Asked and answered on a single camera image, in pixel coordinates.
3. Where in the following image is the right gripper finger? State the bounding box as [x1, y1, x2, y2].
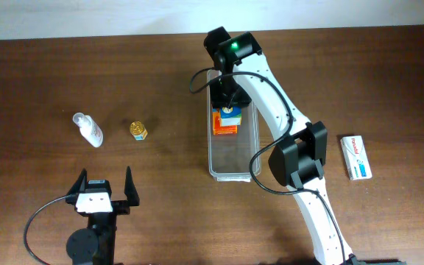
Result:
[211, 86, 230, 108]
[232, 90, 252, 107]

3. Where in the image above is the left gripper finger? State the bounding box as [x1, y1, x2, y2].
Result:
[124, 166, 140, 206]
[67, 169, 88, 195]

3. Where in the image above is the yellow blue medicine box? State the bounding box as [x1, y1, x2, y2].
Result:
[219, 106, 241, 127]

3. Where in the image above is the orange medicine box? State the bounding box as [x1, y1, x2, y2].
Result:
[212, 109, 238, 135]

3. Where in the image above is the white Panadol box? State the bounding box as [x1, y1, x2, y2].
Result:
[340, 135, 372, 180]

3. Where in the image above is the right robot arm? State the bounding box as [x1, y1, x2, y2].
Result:
[204, 26, 355, 264]

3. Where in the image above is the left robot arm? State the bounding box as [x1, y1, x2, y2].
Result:
[66, 167, 140, 265]

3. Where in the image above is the clear plastic container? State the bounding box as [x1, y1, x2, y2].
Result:
[207, 92, 260, 182]

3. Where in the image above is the white spray bottle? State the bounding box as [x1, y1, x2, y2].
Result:
[72, 113, 103, 148]

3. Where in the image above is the small gold-lid balm jar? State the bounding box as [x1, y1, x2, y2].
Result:
[130, 121, 148, 141]

